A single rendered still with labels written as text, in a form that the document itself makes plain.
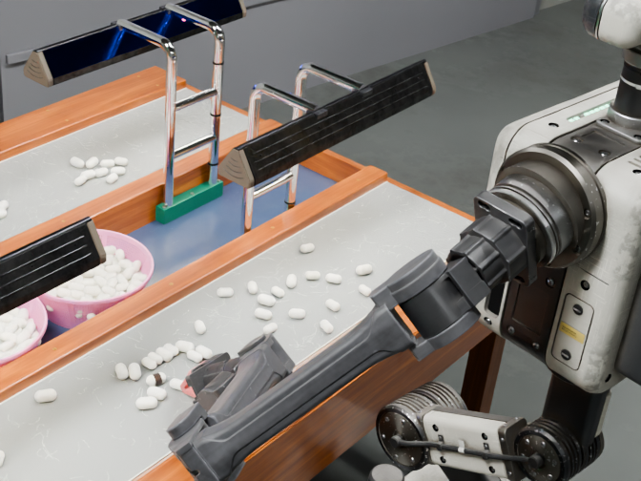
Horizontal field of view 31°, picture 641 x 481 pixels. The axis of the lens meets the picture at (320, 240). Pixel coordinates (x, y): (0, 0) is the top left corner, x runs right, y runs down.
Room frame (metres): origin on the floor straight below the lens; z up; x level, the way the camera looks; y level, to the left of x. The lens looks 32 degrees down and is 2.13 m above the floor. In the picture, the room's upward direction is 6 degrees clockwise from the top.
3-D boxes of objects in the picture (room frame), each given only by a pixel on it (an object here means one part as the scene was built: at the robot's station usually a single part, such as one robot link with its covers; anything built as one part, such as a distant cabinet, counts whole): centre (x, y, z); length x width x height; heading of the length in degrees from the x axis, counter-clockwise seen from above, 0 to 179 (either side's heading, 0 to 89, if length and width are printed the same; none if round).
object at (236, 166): (2.14, 0.00, 1.08); 0.62 x 0.08 x 0.07; 145
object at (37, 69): (2.46, 0.45, 1.08); 0.62 x 0.08 x 0.07; 145
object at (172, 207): (2.42, 0.38, 0.90); 0.20 x 0.19 x 0.45; 145
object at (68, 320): (1.96, 0.47, 0.72); 0.27 x 0.27 x 0.10
